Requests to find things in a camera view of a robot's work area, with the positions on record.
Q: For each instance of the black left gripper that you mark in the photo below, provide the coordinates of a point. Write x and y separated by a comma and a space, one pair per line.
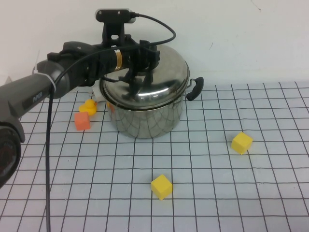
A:
140, 54

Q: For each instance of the stainless steel pot lid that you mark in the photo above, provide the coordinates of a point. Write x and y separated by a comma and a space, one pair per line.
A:
164, 79

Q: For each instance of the white power adapter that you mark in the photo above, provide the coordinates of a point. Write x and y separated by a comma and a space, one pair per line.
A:
97, 94

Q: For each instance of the yellow rubber duck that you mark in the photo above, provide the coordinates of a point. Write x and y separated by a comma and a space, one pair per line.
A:
89, 107

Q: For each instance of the orange foam cube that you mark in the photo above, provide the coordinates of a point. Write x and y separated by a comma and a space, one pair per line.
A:
82, 122

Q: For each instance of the white zip tie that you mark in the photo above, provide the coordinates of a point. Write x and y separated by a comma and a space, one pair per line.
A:
49, 81

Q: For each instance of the yellow foam cube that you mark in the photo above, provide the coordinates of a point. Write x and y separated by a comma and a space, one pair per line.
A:
241, 143
161, 188

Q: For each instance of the white black grid tablecloth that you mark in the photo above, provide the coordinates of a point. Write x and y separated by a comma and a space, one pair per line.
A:
193, 181

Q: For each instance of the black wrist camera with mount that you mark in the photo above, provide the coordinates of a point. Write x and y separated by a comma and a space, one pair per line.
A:
113, 17

